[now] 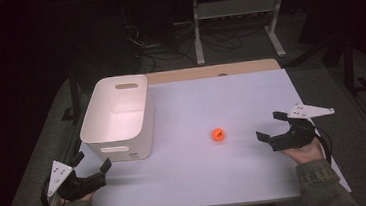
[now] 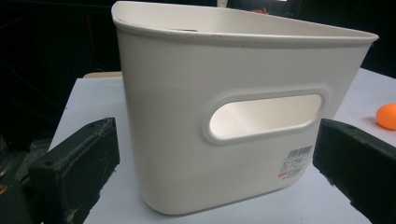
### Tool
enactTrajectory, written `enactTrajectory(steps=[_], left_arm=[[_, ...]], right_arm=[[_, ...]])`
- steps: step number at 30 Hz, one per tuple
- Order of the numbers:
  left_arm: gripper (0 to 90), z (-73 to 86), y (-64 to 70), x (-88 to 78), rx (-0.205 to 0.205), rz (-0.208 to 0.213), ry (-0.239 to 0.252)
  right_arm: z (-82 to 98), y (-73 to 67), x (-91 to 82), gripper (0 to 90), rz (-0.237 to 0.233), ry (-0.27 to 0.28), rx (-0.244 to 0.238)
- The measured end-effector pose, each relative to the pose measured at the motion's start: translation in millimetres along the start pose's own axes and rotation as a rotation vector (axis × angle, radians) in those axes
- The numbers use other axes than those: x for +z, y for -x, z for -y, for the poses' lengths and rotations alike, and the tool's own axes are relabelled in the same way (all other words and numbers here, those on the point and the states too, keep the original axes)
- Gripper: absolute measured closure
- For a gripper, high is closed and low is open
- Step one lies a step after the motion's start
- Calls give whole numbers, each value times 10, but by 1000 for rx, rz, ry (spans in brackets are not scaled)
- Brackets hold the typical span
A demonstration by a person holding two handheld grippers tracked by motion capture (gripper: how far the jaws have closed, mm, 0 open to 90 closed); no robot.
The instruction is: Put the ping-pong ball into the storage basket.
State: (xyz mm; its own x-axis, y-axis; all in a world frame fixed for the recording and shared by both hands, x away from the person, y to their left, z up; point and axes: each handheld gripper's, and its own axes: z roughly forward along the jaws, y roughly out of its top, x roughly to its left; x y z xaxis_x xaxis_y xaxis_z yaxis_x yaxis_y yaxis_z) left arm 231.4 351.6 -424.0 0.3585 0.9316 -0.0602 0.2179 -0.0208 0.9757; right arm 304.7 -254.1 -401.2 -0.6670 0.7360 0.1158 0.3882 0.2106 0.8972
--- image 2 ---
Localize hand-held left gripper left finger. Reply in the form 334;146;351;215
28;117;120;224

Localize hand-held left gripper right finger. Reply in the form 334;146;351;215
312;118;396;224

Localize orange ball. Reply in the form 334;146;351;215
375;103;396;131

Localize white plastic storage bin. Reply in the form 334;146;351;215
110;0;380;217

